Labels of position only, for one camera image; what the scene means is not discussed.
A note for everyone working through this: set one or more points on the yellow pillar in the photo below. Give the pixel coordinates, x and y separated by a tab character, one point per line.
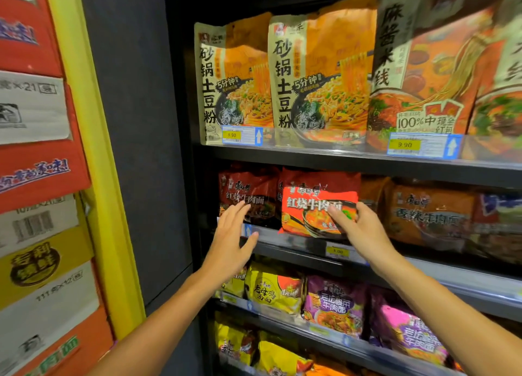
93	163

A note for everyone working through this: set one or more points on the person's right forearm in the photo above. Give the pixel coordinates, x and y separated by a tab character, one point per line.
444	314

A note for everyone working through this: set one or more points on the person's right hand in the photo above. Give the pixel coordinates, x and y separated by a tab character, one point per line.
367	235

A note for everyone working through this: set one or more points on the blue arrow price tag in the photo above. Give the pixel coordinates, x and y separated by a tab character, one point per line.
248	229

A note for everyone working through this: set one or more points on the small orange noodle packet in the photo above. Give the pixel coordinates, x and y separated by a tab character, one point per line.
326	369

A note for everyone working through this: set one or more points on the grey metal shelf board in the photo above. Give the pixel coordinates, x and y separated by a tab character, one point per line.
448	278
326	337

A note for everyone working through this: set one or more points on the white and red carton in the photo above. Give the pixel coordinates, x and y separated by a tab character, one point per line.
36	143

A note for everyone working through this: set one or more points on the red cardboard carton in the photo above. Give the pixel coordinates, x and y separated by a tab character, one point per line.
24	29

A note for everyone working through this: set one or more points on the person's left hand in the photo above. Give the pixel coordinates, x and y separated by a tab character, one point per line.
226	251

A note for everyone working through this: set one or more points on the beige orange potato noodle bag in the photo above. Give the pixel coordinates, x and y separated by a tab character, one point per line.
322	74
232	82

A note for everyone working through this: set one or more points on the plain orange noodle packet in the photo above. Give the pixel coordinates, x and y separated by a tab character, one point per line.
373	194

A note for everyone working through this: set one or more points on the brown orange noodle packet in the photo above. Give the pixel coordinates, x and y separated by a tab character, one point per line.
428	216

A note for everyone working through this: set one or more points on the person's left thumb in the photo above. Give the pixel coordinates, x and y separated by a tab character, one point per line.
251	244

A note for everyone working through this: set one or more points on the orange noodle bag green garnish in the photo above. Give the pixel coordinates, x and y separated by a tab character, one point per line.
501	102

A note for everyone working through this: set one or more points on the dark blue noodle packet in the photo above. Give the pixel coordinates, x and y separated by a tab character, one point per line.
499	225

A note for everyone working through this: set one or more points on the black metal shelf board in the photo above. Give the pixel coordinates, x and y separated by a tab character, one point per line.
367	163

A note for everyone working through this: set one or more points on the person's right thumb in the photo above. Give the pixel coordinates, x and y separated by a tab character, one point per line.
337	215

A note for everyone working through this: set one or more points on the white and yellow carton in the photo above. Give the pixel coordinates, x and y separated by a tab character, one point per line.
40	257

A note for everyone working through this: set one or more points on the person's left forearm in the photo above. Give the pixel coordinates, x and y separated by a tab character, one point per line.
163	326

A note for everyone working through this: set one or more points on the small yellow price label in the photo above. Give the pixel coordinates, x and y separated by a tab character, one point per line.
337	252

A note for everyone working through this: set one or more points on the wide blue white price tag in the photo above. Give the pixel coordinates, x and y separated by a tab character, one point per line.
424	145

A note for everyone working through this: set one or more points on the white and orange carton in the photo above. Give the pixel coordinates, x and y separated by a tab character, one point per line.
53	331

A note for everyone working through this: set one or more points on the yellow red noodle packet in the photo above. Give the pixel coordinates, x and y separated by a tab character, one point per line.
234	343
279	359

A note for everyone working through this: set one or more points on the dark grey shelf side panel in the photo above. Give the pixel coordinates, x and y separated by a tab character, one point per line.
134	143

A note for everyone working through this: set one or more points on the purple noodle packet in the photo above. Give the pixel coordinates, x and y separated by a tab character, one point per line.
334	306
408	331

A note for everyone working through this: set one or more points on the yellow chicken noodle packet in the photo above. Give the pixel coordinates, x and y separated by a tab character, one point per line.
273	288
235	285

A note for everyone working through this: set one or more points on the orange rice noodle bag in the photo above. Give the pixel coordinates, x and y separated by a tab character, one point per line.
428	61

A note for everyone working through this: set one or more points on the bright red beef noodle packet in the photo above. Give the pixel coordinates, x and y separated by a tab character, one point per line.
310	200

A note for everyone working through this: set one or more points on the dark red noodle packet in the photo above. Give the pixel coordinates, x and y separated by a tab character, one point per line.
253	188

